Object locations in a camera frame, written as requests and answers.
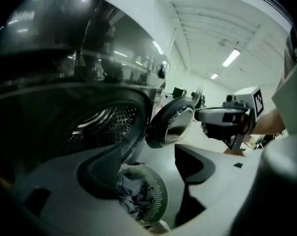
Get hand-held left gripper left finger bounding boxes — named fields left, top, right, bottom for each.
left=13, top=144, right=149, bottom=234

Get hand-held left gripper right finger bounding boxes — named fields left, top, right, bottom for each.
left=174, top=144, right=266, bottom=234

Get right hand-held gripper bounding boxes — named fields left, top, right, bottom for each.
left=194, top=86, right=266, bottom=154

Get round slatted laundry basket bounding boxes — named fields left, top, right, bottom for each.
left=117, top=165, right=168, bottom=227

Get dark grey garment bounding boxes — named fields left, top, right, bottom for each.
left=117, top=175, right=155, bottom=222

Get black washing machine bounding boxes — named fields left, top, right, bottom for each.
left=0, top=0, right=172, bottom=179

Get person's right forearm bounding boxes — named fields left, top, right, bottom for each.
left=251, top=108, right=286, bottom=135

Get round black washing machine door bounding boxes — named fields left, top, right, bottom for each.
left=145, top=96, right=197, bottom=149

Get black standing fan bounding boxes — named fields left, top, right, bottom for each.
left=190, top=86, right=207, bottom=109

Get black cabinet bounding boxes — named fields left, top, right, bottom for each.
left=172, top=87, right=188, bottom=99

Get person's beige shorts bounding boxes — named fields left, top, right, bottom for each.
left=270, top=58, right=297, bottom=137

